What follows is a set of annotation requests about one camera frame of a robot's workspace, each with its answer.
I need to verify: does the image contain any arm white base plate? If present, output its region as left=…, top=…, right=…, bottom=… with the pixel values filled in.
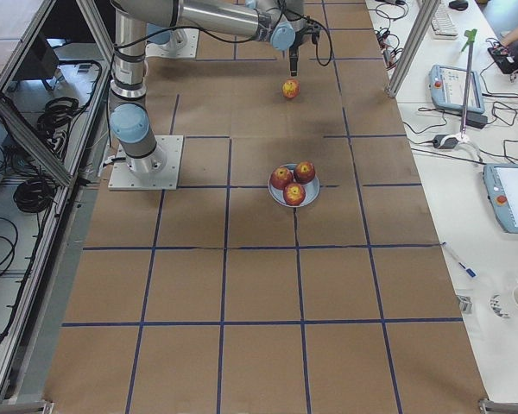
left=146, top=28, right=199, bottom=59
left=108, top=135, right=184, bottom=191

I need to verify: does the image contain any teach pendant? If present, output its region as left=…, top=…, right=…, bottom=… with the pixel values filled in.
left=483, top=164, right=518, bottom=234
left=429, top=65, right=485, bottom=114

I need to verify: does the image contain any near teach pendant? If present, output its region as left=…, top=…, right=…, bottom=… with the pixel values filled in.
left=483, top=164, right=518, bottom=234

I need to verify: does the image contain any white plate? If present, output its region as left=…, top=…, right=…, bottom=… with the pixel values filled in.
left=268, top=161, right=320, bottom=207

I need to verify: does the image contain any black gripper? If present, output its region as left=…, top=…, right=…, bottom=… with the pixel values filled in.
left=288, top=26, right=310, bottom=77

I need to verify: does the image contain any black computer mouse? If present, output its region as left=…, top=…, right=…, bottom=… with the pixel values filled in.
left=448, top=0, right=469, bottom=11

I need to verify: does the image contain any patterned tape roll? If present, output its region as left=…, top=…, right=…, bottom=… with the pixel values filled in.
left=490, top=294, right=511, bottom=319

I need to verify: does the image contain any red apple plate bottom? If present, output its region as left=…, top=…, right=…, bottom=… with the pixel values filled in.
left=282, top=182, right=306, bottom=207

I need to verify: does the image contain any aluminium frame post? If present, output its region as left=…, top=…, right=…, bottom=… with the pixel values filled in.
left=385, top=0, right=439, bottom=98

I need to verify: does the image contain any far teach pendant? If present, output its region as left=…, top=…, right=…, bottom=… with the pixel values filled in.
left=429, top=65, right=485, bottom=114

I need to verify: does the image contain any red yellow apple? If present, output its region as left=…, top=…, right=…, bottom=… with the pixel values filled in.
left=281, top=78, right=300, bottom=99

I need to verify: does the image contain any white blue pen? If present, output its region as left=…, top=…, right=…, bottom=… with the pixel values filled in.
left=441, top=241, right=477, bottom=279

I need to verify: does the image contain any red apple plate right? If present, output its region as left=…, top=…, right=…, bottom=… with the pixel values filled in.
left=294, top=161, right=316, bottom=185

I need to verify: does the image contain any red apple plate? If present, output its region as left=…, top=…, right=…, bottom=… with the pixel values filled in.
left=282, top=182, right=306, bottom=207
left=294, top=161, right=316, bottom=185
left=269, top=166, right=294, bottom=191

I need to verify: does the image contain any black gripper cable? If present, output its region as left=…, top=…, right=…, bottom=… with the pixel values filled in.
left=280, top=0, right=334, bottom=67

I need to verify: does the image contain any white keyboard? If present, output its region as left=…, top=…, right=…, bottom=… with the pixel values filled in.
left=431, top=6, right=458, bottom=40

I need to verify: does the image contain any green tipped grabber stick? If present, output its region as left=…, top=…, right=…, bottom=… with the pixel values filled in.
left=458, top=28, right=477, bottom=146

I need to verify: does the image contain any red apple plate top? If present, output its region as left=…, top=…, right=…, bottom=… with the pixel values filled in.
left=269, top=166, right=294, bottom=191

